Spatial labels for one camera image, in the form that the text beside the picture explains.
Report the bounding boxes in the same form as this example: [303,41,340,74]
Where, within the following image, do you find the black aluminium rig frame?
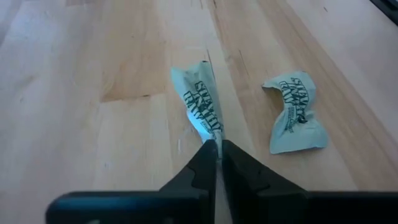
[369,0,398,26]

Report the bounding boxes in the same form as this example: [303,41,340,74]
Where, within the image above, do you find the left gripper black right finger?
[222,139,307,224]

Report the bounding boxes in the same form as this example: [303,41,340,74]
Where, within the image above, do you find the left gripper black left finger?
[159,139,218,224]

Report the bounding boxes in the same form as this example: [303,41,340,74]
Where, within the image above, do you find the green stevia sweetener packet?
[261,70,330,155]
[170,60,226,160]

